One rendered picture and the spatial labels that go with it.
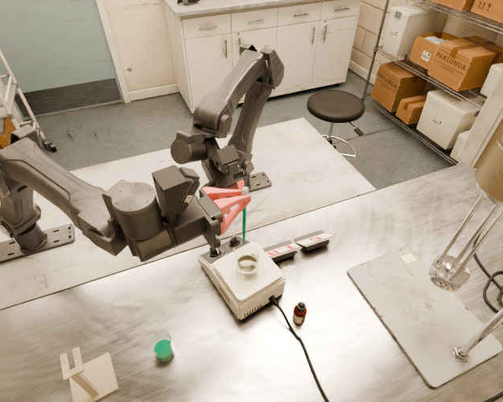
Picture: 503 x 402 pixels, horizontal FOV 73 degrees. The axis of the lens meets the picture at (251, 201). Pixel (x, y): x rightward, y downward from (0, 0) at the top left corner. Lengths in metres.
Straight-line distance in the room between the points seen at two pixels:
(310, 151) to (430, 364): 0.76
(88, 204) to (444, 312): 0.78
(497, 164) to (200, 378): 0.64
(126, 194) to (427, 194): 0.95
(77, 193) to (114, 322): 0.37
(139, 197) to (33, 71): 3.14
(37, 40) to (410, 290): 3.22
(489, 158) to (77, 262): 0.92
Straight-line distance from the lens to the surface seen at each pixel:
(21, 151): 0.67
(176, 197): 0.48
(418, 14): 3.11
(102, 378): 0.82
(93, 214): 0.57
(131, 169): 1.23
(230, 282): 0.76
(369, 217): 1.05
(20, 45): 3.50
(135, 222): 0.47
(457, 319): 0.93
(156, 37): 3.51
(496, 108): 0.58
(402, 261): 0.97
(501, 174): 0.58
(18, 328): 0.96
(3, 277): 1.07
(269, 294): 0.79
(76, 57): 3.50
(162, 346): 0.78
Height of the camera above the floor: 1.63
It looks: 44 degrees down
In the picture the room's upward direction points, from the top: straight up
